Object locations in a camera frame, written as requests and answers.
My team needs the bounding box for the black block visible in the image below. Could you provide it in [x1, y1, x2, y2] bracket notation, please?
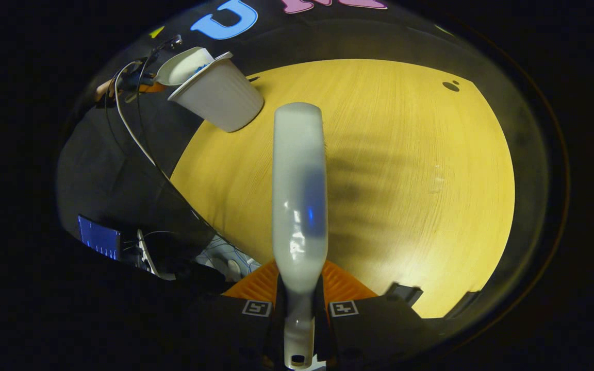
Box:
[384, 282, 424, 308]

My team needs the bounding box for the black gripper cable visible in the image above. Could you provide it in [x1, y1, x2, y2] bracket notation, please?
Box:
[135, 35, 220, 238]

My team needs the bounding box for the blue lit screen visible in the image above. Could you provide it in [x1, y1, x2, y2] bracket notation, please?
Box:
[77, 215, 122, 261]

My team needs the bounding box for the white cable clutter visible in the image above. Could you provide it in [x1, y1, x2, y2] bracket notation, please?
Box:
[136, 229, 257, 282]

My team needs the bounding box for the small grey broom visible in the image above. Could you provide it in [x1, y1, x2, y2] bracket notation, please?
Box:
[272, 102, 329, 370]

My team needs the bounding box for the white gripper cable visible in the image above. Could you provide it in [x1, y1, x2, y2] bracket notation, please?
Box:
[113, 59, 210, 227]

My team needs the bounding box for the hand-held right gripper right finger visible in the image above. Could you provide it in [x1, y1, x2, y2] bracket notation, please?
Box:
[320, 260, 438, 369]

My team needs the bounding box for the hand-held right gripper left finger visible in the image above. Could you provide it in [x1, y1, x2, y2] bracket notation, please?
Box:
[178, 260, 282, 369]

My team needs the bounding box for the grey plastic dustpan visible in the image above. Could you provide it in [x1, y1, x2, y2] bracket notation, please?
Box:
[154, 47, 216, 87]

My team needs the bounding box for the grey plastic garbage bin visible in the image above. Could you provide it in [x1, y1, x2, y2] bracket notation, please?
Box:
[167, 52, 266, 133]

